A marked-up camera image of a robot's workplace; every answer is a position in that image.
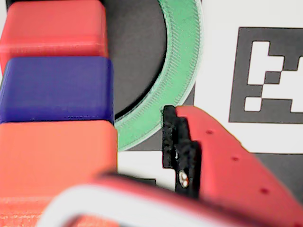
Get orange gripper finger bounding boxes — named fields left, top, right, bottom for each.
left=162, top=105, right=303, bottom=227

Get orange cube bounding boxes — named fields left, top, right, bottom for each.
left=0, top=120, right=118, bottom=227

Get blue cube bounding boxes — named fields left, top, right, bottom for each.
left=0, top=56, right=115, bottom=125

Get red cube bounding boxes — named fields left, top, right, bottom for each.
left=0, top=0, right=108, bottom=71

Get black white marker checkerboard mat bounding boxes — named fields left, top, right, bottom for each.
left=0, top=0, right=303, bottom=204

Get green flat ring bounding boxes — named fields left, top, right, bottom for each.
left=115, top=0, right=204, bottom=152

